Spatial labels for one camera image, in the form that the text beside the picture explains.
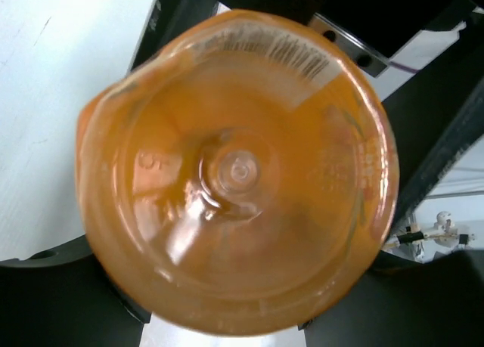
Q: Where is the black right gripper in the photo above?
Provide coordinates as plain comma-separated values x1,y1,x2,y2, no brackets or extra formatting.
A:
220,0,476,58

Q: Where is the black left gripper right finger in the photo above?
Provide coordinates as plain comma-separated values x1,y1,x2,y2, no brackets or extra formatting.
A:
299,250,483,346

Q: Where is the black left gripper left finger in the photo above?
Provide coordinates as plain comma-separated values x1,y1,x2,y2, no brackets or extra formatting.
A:
1,236,151,346

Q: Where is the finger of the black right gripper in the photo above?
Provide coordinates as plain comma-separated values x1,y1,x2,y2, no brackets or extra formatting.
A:
383,13,483,225
130,0,219,70

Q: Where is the orange sea-buckthorn juice bottle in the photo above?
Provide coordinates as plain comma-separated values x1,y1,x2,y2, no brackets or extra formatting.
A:
76,10,399,336

